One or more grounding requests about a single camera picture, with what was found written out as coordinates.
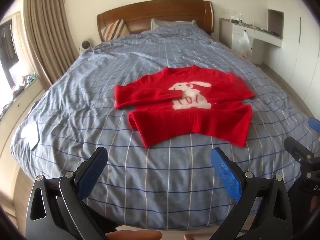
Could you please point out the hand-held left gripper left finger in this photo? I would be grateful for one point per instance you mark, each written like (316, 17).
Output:
(91, 172)

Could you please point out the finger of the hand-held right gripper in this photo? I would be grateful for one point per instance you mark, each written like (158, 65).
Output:
(314, 124)
(296, 148)

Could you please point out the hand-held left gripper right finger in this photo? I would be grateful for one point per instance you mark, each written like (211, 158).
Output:
(226, 175)

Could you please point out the red rabbit print sweater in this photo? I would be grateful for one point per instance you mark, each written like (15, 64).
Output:
(162, 122)

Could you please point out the pile of clothes on sill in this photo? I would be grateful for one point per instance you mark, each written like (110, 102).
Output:
(26, 80)

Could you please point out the person's left hand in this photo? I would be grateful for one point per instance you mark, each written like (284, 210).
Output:
(132, 235)

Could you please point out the white folded cloth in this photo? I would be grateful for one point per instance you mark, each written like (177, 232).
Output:
(30, 133)

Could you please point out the blue checked bed blanket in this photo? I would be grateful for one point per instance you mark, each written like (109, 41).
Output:
(82, 85)

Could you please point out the white wardrobe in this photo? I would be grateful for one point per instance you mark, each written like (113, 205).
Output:
(300, 30)

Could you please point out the white plastic bag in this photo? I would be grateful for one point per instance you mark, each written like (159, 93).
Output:
(243, 45)

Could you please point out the white desk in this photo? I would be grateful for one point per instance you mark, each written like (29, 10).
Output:
(250, 32)

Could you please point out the striped cushion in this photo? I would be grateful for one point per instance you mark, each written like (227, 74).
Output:
(115, 30)

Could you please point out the dark framed window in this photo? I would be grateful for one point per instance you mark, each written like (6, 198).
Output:
(7, 52)

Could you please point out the beige curtain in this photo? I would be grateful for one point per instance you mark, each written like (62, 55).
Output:
(47, 30)

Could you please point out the grey pillow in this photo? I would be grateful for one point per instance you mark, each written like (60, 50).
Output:
(170, 23)

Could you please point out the wooden headboard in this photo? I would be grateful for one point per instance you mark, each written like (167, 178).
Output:
(160, 12)

